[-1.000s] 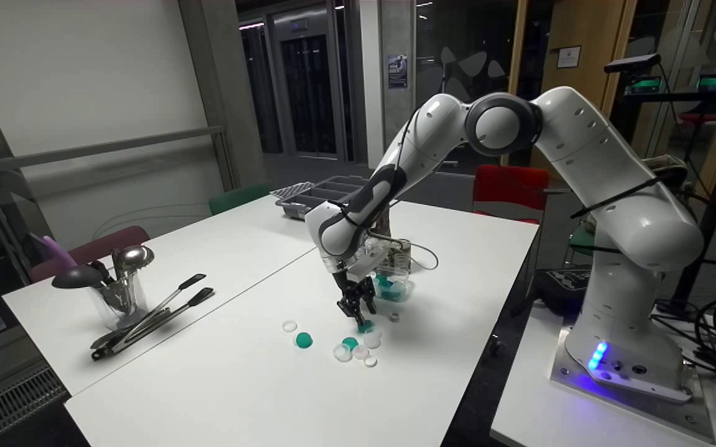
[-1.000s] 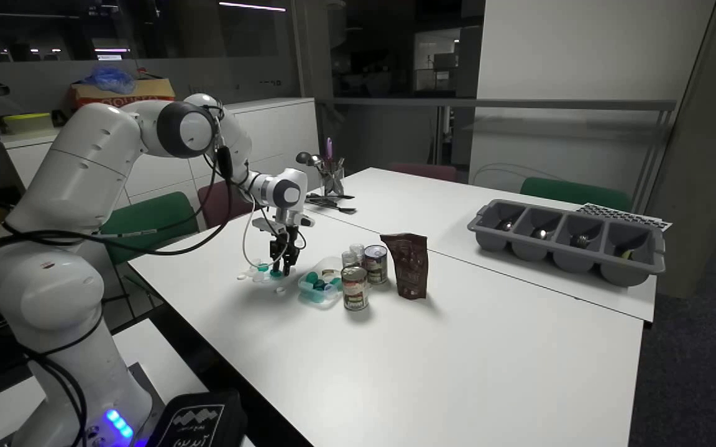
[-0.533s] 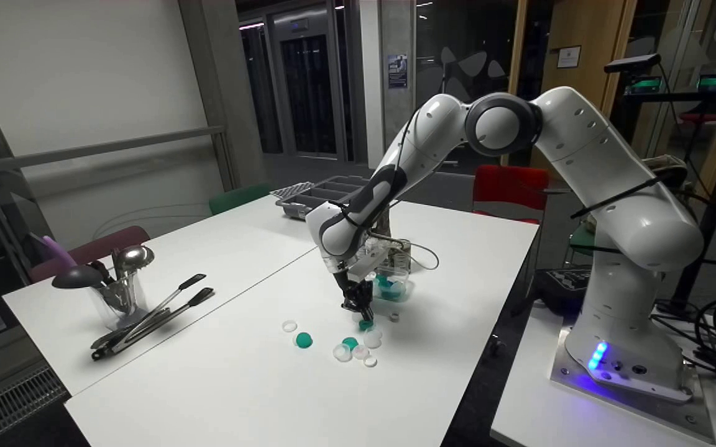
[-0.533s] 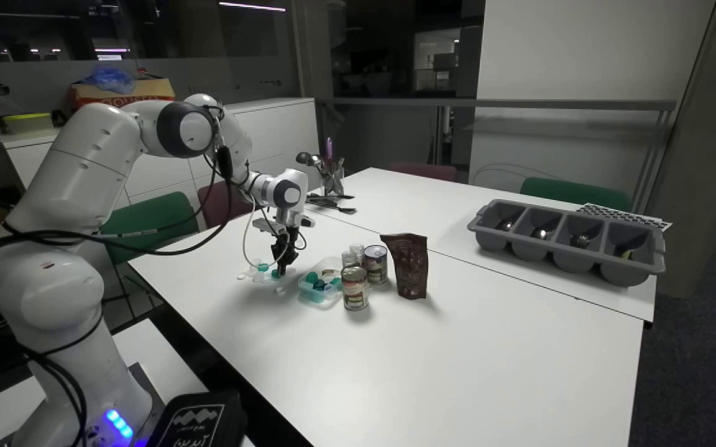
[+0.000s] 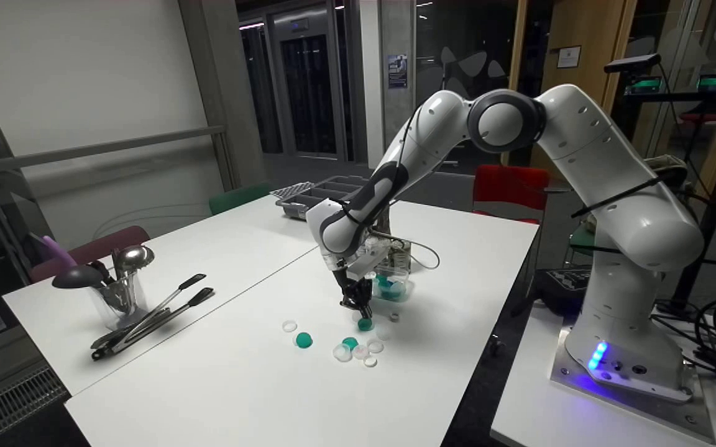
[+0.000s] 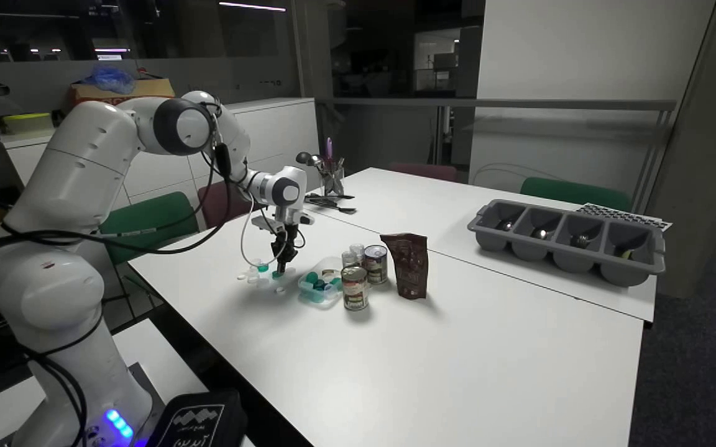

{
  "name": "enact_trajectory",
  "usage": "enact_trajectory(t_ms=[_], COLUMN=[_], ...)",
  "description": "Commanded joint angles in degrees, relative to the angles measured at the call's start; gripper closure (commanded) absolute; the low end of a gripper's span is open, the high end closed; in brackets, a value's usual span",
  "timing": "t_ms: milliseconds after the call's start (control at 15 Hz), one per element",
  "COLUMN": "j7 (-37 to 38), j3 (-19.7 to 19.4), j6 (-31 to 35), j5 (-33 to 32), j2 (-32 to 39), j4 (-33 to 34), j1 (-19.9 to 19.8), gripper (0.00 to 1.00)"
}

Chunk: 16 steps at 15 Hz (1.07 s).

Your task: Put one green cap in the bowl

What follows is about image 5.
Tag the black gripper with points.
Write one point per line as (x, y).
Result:
(353, 284)

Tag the green plastic bottle cap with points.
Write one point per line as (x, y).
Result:
(364, 325)
(388, 292)
(348, 343)
(305, 340)

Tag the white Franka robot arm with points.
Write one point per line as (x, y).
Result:
(622, 215)

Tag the small white bottle cap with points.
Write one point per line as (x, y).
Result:
(377, 343)

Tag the clear plastic bowl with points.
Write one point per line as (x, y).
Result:
(402, 290)

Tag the white plastic cap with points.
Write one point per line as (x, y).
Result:
(372, 361)

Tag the grey cutlery tray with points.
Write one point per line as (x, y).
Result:
(300, 200)

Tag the patterned dark board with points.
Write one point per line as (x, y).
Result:
(346, 186)

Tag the green chair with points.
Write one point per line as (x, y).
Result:
(236, 200)

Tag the bright red chair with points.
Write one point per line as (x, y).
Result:
(510, 188)

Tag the black equipment box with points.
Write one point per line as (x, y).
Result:
(561, 292)

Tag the black metal tongs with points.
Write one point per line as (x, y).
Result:
(151, 321)

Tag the metal ladle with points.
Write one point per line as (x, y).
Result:
(132, 259)

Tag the metal utensil holder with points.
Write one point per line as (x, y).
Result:
(126, 300)

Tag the blue white poster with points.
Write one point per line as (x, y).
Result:
(395, 70)

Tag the maroon chair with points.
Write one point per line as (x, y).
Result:
(101, 246)

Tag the black ladle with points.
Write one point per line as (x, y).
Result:
(76, 276)

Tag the purple utensil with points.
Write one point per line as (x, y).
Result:
(52, 249)

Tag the white paper notice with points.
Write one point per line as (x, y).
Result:
(567, 55)

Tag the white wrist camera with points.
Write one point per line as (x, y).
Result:
(377, 253)

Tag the grey wall handrail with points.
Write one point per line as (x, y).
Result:
(85, 153)

